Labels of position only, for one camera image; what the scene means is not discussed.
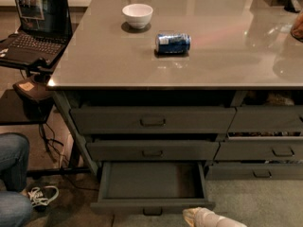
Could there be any black open laptop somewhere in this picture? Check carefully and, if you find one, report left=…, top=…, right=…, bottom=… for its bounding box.
left=0, top=0, right=73, bottom=68

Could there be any brown object counter edge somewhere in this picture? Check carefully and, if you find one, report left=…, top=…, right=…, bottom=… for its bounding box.
left=291, top=13, right=303, bottom=42

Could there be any black floor cable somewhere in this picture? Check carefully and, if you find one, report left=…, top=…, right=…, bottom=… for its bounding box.
left=39, top=123, right=100, bottom=193

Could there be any white ceramic bowl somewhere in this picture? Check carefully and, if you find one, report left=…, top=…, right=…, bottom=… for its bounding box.
left=122, top=4, right=153, bottom=29

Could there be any blue soda can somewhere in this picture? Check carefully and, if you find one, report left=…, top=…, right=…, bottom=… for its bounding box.
left=155, top=33, right=191, bottom=54

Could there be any grey cabinet frame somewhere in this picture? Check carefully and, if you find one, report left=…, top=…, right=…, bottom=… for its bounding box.
left=53, top=91, right=98, bottom=176

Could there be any black laptop stand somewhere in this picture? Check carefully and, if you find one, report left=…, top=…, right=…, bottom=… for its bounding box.
left=0, top=31, right=93, bottom=179

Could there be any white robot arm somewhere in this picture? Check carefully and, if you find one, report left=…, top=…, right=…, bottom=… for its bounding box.
left=183, top=207, right=247, bottom=227

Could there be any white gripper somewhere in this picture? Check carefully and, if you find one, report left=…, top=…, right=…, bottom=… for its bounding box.
left=183, top=207, right=220, bottom=227

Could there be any grey drawer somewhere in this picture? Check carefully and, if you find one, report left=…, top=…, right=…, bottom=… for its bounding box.
left=215, top=138, right=303, bottom=161
left=70, top=106, right=236, bottom=134
left=86, top=140, right=219, bottom=161
left=229, top=106, right=303, bottom=132
left=91, top=162, right=215, bottom=216
left=205, top=164, right=303, bottom=180

